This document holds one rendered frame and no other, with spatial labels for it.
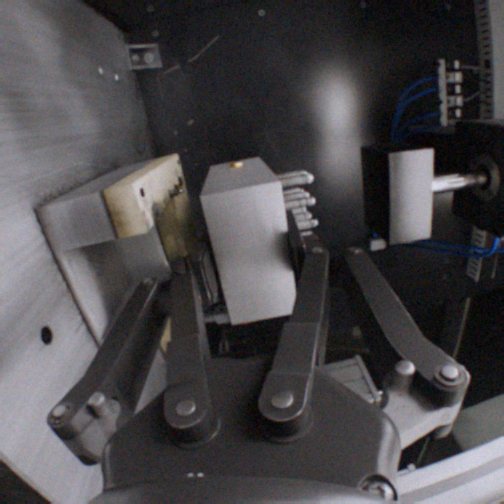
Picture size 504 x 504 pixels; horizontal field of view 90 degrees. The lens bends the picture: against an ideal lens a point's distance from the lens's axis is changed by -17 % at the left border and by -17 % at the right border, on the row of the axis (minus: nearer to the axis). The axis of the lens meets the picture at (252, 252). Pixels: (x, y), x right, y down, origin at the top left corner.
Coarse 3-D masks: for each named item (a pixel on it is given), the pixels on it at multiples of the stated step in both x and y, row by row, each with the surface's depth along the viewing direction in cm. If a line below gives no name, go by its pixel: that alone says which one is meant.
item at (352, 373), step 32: (96, 0) 24; (128, 0) 34; (480, 0) 35; (480, 32) 38; (448, 64) 37; (480, 64) 41; (416, 96) 39; (448, 96) 40; (480, 96) 43; (224, 352) 49; (352, 384) 37
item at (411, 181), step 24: (384, 144) 28; (408, 144) 26; (384, 168) 29; (408, 168) 24; (432, 168) 24; (480, 168) 27; (384, 192) 31; (408, 192) 25; (432, 192) 25; (384, 216) 32; (408, 216) 26; (384, 240) 28; (408, 240) 27
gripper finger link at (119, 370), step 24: (144, 288) 16; (144, 312) 14; (120, 336) 12; (144, 336) 13; (96, 360) 11; (120, 360) 11; (144, 360) 13; (96, 384) 10; (120, 384) 11; (144, 384) 12; (72, 408) 9; (72, 432) 8
